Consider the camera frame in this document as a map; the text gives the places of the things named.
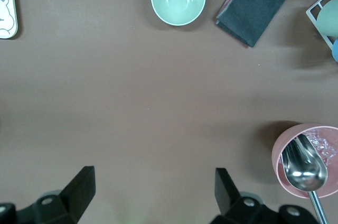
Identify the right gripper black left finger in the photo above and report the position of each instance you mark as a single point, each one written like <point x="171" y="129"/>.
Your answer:
<point x="76" y="197"/>

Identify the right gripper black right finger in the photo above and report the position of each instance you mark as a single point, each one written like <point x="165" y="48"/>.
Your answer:
<point x="227" y="197"/>

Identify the pink bowl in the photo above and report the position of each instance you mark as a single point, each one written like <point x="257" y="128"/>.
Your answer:
<point x="281" y="179"/>

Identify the metal scoop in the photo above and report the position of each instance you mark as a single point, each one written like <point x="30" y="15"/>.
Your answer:
<point x="303" y="171"/>

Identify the clear plastic ice cubes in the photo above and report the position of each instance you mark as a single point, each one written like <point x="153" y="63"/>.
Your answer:
<point x="323" y="144"/>

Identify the light blue cup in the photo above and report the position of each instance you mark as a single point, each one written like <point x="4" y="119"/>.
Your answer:
<point x="336" y="49"/>

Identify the dark grey folded cloth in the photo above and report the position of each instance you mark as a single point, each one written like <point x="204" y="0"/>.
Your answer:
<point x="253" y="12"/>

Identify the pale green cup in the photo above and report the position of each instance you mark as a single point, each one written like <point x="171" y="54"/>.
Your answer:
<point x="328" y="18"/>

